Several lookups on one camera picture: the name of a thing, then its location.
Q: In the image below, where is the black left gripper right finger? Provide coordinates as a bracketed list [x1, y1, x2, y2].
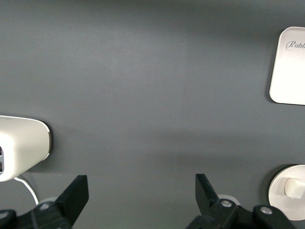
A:
[185, 173, 297, 229]

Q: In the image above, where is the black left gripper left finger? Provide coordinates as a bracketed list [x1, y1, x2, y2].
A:
[16, 175, 89, 229]

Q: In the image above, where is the round cream plate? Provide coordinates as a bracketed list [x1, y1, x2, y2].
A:
[268, 164, 305, 221]

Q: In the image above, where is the small white bun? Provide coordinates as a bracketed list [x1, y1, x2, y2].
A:
[284, 177, 305, 200]

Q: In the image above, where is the pink rectangular rabbit tray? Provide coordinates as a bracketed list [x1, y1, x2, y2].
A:
[269, 26, 305, 105]

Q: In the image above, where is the white toaster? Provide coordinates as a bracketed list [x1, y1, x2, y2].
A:
[0, 115, 52, 182]

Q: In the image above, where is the white toaster cable with plug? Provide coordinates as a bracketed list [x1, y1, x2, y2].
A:
[13, 176, 39, 207]

